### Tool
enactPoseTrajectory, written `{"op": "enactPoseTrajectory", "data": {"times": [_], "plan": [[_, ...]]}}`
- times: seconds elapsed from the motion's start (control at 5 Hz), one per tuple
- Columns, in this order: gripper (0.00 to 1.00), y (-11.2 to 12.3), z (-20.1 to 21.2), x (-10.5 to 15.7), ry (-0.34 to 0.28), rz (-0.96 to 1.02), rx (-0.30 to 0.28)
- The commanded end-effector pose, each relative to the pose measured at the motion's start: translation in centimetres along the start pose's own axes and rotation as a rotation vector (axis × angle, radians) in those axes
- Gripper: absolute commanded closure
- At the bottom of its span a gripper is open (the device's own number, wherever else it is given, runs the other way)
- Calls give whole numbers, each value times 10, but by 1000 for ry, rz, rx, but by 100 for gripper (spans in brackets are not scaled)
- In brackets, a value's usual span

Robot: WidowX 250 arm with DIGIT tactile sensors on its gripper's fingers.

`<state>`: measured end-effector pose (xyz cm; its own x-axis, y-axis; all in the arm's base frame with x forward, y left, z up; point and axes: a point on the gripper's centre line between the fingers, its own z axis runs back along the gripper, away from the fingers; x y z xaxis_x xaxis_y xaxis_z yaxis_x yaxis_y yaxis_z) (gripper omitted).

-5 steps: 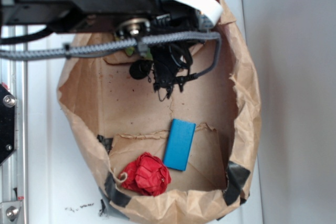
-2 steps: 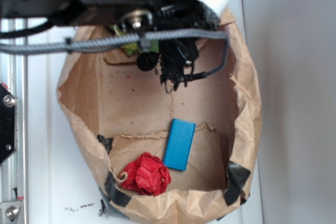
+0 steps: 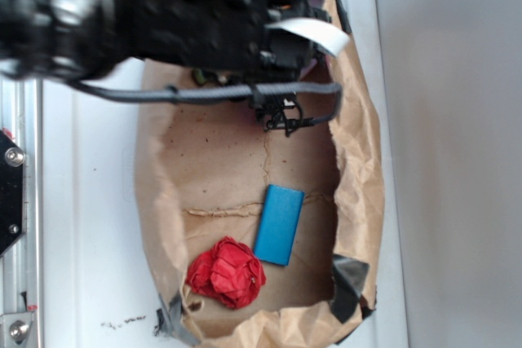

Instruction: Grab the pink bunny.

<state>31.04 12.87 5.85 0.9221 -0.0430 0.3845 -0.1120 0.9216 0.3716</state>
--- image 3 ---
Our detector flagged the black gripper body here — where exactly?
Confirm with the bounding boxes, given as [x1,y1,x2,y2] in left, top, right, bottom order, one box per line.
[179,0,349,79]

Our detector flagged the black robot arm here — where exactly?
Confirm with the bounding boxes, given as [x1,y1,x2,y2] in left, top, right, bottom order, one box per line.
[1,0,348,81]

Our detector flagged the blue rectangular block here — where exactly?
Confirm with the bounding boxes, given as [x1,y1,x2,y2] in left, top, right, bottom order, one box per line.
[254,184,305,267]

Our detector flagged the brown paper bag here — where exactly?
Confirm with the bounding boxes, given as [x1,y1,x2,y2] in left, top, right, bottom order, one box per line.
[133,0,386,347]

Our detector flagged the black mounting plate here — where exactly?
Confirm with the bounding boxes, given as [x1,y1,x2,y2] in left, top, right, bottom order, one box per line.
[0,131,26,257]

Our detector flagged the red crumpled paper ball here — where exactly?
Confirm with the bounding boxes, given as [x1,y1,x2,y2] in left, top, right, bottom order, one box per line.
[185,236,266,310]

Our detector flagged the grey braided cable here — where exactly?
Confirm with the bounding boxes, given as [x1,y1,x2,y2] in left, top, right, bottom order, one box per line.
[77,81,343,129]

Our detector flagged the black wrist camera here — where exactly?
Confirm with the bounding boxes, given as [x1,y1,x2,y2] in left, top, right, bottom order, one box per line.
[249,94,314,137]

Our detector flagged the aluminium frame rail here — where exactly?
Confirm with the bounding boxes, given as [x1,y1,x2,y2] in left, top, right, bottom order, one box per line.
[1,79,44,347]

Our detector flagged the metal corner bracket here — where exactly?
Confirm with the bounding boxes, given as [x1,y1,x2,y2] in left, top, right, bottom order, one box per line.
[1,312,34,348]

